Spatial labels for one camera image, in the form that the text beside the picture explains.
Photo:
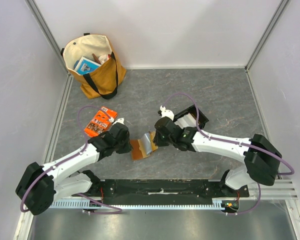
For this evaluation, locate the aluminium frame rail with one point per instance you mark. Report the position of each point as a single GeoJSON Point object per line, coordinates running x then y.
{"type": "Point", "coordinates": [277, 187]}

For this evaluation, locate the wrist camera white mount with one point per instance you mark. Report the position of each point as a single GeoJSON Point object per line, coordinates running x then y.
{"type": "Point", "coordinates": [164, 112]}
{"type": "Point", "coordinates": [117, 121]}

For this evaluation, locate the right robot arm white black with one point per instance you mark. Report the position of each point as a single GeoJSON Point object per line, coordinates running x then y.
{"type": "Point", "coordinates": [258, 155]}

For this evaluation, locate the white card stack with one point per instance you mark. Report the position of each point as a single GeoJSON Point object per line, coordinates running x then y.
{"type": "Point", "coordinates": [186, 121]}

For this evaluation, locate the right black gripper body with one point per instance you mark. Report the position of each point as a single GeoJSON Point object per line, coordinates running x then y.
{"type": "Point", "coordinates": [157, 142]}

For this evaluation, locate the brown item in bag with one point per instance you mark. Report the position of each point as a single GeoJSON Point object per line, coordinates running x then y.
{"type": "Point", "coordinates": [96, 59]}

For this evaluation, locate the brown leather card holder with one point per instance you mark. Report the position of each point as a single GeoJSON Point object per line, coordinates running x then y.
{"type": "Point", "coordinates": [142, 148]}

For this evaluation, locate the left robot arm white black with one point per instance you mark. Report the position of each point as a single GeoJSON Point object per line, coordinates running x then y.
{"type": "Point", "coordinates": [41, 185]}

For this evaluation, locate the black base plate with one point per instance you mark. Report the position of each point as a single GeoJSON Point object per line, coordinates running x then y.
{"type": "Point", "coordinates": [153, 200]}

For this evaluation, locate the blue book in bag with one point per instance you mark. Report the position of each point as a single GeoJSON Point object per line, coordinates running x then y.
{"type": "Point", "coordinates": [85, 66]}

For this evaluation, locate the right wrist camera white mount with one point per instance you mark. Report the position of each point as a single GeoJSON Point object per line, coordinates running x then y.
{"type": "Point", "coordinates": [164, 112]}

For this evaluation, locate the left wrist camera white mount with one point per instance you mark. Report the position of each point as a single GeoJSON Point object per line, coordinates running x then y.
{"type": "Point", "coordinates": [117, 121]}

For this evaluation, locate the orange booklet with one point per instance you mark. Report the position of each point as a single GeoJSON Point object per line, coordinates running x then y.
{"type": "Point", "coordinates": [101, 121]}

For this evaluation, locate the black card box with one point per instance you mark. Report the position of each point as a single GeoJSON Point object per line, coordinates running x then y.
{"type": "Point", "coordinates": [202, 119]}

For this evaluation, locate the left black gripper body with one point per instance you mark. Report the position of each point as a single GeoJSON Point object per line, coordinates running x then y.
{"type": "Point", "coordinates": [122, 147]}

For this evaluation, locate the mustard canvas tote bag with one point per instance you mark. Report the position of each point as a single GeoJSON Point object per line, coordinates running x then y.
{"type": "Point", "coordinates": [105, 79]}

